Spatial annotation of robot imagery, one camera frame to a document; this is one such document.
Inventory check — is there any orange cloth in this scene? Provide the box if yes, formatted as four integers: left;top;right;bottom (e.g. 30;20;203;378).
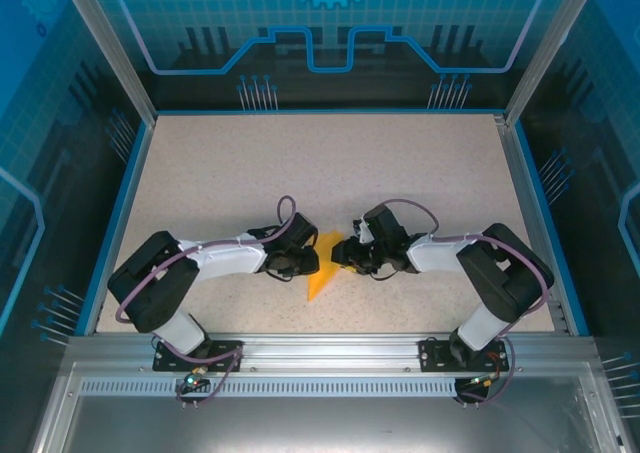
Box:
305;230;346;302

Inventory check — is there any sheet metal tray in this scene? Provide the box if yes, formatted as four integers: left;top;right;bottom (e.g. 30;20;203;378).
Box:
29;362;629;453

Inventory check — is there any blue table edge strip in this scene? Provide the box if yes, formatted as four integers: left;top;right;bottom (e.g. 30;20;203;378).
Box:
513;121;592;337
74;120;154;337

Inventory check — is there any printed blue side panel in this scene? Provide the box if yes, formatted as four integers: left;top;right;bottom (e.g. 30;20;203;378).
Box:
0;0;151;453
519;0;640;453

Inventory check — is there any printed blue back panel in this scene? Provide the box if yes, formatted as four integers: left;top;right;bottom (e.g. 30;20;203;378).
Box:
97;0;557;113

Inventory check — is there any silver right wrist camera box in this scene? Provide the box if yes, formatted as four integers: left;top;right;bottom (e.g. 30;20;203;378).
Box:
350;215;376;245

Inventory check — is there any aluminium mounting rail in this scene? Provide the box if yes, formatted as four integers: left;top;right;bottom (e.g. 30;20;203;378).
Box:
67;334;600;373

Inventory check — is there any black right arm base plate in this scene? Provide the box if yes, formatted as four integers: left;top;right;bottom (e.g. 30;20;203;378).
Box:
418;336;512;374

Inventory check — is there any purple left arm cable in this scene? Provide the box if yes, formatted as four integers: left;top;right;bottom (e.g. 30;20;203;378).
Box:
114;195;299;410

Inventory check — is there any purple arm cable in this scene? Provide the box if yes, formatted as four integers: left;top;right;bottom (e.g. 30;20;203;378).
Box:
372;198;556;408
114;195;299;410

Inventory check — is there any slotted grey cable duct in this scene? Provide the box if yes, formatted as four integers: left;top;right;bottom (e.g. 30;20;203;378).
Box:
78;378;462;398

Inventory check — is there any aluminium side rail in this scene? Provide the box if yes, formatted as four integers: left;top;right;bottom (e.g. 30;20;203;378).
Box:
491;112;574;336

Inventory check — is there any cable connector with LED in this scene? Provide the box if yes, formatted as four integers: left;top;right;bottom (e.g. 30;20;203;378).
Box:
181;366;209;390
466;371;502;390

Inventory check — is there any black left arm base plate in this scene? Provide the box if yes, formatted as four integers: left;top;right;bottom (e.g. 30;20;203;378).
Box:
152;338;245;373

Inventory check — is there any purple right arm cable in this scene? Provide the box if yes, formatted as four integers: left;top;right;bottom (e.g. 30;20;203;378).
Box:
372;198;556;408

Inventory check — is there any aluminium frame post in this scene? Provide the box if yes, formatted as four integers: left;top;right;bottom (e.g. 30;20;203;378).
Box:
503;0;605;127
56;0;159;125

